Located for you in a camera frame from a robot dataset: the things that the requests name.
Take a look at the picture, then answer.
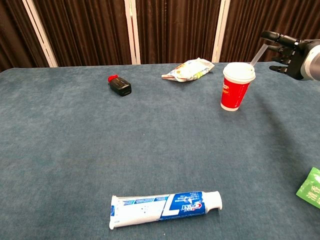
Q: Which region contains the green printed packet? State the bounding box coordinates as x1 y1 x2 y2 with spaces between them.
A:
295 166 320 210

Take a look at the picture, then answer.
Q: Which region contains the black bottle red cap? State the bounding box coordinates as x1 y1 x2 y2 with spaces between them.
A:
107 74 132 97

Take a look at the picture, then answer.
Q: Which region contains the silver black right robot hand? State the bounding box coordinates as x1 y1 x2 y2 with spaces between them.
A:
261 30 314 81

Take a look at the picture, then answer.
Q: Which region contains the white blue toothpaste tube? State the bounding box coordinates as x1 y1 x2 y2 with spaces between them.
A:
108 190 223 230

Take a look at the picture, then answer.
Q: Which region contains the transparent plastic straw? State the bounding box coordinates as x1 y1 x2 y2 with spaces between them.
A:
249 43 270 67

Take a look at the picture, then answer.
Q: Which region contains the red paper cup white lid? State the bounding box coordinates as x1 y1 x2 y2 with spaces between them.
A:
220 62 257 112

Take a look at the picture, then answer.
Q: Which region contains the crumpled white snack bag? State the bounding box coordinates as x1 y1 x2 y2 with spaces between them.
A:
161 57 216 83

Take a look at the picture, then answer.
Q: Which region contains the brown screen panel white frame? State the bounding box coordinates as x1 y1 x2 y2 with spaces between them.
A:
0 0 55 73
214 0 320 63
129 0 227 65
26 0 138 68

